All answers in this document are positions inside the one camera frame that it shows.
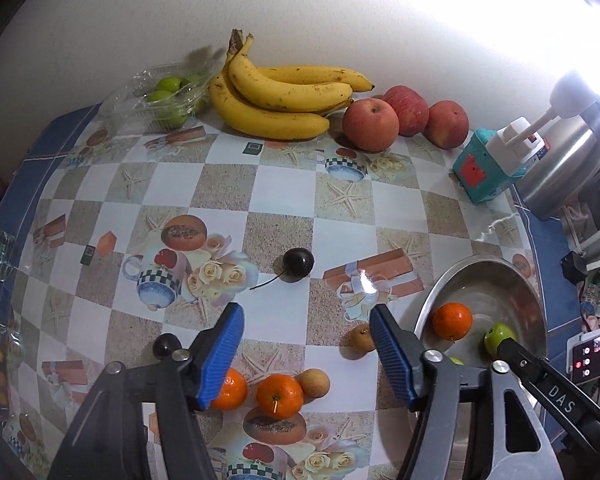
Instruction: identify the colourful printed packet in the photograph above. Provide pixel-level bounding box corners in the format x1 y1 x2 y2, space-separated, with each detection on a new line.
577 270 600 326

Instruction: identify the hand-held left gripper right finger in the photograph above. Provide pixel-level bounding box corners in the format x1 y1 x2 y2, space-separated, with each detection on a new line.
370 304 566 480

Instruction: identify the white power adapter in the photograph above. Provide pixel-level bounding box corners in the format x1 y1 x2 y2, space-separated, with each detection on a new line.
486 117 541 171

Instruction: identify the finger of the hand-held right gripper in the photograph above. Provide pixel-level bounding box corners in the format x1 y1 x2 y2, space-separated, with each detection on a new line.
495 337 600 441

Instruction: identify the brown longan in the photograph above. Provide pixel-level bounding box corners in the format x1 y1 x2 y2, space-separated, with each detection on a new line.
298 367 330 401
349 323 378 353

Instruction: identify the steel bowl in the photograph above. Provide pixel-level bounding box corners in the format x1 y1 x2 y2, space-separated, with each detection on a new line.
414 255 552 466

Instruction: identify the clear plastic clamshell container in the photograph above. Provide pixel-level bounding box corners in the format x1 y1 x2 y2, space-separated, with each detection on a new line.
100 60 221 133

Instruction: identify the teal box with red mark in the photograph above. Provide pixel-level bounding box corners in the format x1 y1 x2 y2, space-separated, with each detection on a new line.
452 129 526 204

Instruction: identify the clear plastic kumquat box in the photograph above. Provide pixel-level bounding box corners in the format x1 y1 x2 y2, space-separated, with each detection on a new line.
0 310 21 411

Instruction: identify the steel kettle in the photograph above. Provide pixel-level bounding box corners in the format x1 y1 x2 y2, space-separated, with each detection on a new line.
512 95 600 221

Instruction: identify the white lamp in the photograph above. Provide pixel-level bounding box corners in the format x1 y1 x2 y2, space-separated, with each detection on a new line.
530 72 600 136

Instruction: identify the printed checkered tablecloth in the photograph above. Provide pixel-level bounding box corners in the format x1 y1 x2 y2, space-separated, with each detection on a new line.
0 105 581 480

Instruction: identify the dark plum with stem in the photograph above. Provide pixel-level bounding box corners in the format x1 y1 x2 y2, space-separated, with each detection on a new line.
249 247 316 292

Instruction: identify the orange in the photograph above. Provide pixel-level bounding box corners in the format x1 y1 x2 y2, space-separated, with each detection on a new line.
211 367 249 411
432 302 474 342
256 373 305 420

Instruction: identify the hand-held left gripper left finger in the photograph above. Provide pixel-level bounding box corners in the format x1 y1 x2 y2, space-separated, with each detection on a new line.
47 302 246 480

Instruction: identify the red apple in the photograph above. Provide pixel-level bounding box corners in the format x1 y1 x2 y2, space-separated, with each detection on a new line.
383 85 430 137
424 100 470 150
342 98 400 153

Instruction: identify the white string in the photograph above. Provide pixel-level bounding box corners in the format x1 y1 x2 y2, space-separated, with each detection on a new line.
475 212 518 243

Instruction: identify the bunch of yellow bananas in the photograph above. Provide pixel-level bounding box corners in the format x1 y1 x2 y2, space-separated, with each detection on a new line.
208 29 376 142

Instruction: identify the white blue printed packet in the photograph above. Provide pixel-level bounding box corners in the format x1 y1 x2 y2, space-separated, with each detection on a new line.
522 142 551 168

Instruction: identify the black plug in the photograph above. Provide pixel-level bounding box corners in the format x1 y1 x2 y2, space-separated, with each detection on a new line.
560 251 588 283

